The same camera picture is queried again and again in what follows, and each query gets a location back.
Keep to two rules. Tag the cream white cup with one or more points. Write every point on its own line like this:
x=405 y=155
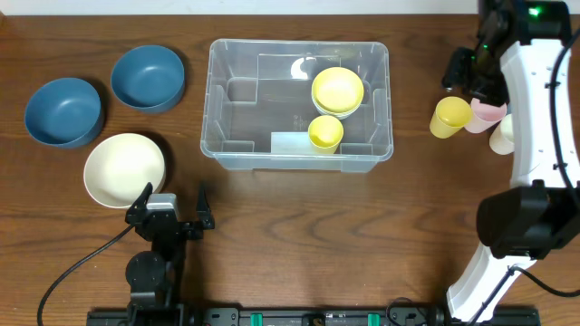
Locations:
x=501 y=140

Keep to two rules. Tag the cream bowl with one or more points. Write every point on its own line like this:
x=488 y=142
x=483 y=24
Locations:
x=119 y=168

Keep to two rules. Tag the yellow cup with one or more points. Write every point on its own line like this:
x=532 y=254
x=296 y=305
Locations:
x=325 y=134
x=451 y=115

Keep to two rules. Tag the white small bowl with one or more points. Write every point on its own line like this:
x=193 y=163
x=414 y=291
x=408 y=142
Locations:
x=345 y=115

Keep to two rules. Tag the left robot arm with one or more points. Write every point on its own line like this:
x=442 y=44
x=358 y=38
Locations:
x=154 y=276

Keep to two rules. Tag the yellow small bowl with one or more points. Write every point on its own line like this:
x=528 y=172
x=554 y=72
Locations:
x=337 y=90

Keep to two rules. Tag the dark blue bowl right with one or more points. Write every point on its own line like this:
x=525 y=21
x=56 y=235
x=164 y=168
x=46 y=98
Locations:
x=149 y=78

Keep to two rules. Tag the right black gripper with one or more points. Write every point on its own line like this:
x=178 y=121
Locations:
x=460 y=72

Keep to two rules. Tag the dark blue bowl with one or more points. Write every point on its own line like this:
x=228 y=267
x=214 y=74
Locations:
x=65 y=113
x=149 y=78

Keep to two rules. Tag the yellow cup front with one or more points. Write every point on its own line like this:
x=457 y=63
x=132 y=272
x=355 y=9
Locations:
x=325 y=134

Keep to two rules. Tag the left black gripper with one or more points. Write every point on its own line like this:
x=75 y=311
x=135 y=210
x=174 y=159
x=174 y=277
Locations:
x=193 y=232

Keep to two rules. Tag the dark blue bowl left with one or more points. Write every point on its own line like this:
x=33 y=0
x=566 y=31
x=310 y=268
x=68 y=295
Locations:
x=65 y=113

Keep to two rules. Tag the clear plastic storage container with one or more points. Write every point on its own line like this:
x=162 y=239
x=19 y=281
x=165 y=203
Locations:
x=258 y=105

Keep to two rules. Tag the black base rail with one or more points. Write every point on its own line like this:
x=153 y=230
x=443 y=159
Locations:
x=404 y=315

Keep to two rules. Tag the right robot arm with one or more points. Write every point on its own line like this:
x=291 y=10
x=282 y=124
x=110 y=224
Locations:
x=522 y=57

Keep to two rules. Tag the pink cup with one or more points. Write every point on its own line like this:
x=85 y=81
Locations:
x=484 y=116

